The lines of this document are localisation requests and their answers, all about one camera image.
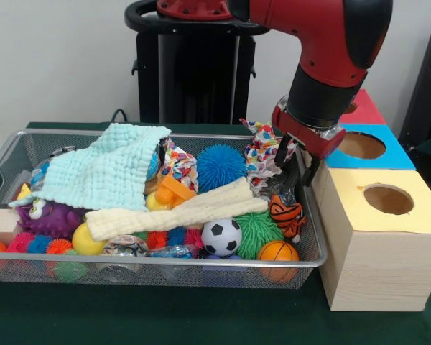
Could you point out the orange tiger striped toy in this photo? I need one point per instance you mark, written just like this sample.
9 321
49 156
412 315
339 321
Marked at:
286 214

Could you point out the mint green waffle cloth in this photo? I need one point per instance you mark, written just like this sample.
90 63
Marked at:
108 165

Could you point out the yellow ball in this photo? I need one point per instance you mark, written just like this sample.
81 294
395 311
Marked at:
86 243

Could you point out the green spiky ball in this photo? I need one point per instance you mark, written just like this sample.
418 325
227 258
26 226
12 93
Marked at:
257 233

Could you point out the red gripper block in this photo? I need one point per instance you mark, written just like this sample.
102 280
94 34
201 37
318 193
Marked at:
309 136

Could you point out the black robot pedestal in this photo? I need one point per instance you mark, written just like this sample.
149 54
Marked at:
194 79

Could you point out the cream yellow cloth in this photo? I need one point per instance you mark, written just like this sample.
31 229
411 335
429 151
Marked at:
172 212

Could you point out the orange basketball toy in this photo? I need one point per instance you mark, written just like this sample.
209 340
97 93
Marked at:
278 251

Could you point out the black and white soccer ball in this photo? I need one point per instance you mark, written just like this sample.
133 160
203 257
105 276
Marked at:
221 237

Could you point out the clear mesh bin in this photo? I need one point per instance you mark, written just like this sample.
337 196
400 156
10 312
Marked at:
29 147

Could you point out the black upright panel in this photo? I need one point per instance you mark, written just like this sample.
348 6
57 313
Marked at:
427 93

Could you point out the purple plush toy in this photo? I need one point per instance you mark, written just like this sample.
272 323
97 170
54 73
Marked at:
54 219

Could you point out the colourful polka dot cloth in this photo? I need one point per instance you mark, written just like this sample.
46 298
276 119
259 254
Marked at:
262 154

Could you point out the dark green table cloth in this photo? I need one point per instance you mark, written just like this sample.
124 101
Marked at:
201 316

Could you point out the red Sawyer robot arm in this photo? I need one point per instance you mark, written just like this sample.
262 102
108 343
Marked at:
330 29

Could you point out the wooden box with three holes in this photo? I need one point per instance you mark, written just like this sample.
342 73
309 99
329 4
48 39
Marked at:
381 266

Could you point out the blue spiky ball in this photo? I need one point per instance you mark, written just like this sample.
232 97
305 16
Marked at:
221 169

